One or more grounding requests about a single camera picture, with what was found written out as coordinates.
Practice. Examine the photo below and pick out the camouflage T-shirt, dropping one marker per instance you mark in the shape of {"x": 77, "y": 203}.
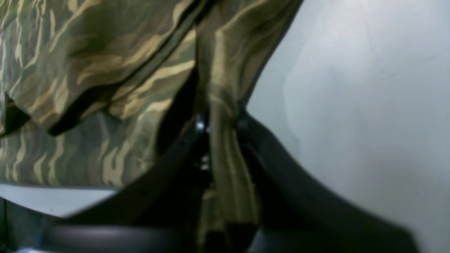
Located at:
{"x": 94, "y": 93}

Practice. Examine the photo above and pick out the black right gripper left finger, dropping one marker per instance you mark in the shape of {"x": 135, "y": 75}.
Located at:
{"x": 158, "y": 213}

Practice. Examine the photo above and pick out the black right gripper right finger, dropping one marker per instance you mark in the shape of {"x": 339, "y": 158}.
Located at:
{"x": 299, "y": 214}

